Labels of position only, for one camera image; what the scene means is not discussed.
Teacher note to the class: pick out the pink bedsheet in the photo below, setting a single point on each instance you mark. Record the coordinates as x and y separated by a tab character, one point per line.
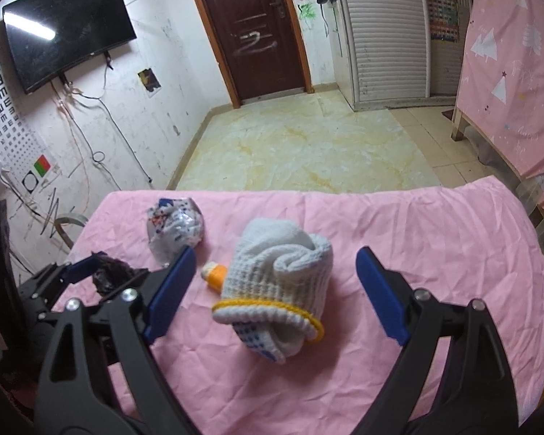
390	217

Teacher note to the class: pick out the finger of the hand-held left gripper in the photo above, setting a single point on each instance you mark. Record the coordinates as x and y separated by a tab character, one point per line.
133	281
77	267

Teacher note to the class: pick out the black television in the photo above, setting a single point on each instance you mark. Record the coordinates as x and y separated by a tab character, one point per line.
63	31

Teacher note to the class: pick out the small wall picture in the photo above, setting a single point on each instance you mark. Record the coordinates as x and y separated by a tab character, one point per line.
148	81

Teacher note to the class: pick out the pink tree-print curtain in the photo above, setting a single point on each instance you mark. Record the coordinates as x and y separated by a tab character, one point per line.
517	77

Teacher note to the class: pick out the white shutter wardrobe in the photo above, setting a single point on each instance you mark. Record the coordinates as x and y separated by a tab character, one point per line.
381	45

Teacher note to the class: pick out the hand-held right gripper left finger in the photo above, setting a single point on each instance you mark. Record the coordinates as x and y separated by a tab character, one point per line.
170	294

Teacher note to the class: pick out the small orange tube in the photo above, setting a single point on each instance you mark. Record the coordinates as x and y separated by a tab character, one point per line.
216	276

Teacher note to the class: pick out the eye chart poster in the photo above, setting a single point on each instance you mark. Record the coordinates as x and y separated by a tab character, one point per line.
9	136

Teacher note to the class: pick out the white knitted glove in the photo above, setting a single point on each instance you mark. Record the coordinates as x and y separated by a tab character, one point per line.
276	272

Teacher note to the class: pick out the brown door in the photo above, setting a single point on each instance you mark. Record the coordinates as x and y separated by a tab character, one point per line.
249	31

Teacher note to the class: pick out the crumpled white blue wrapper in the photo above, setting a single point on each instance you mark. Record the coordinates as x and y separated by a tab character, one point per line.
172	226

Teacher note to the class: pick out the colourful wall poster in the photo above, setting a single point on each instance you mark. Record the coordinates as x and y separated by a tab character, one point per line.
442	9

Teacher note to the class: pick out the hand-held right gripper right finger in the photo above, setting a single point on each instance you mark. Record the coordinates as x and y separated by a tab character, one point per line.
383	294

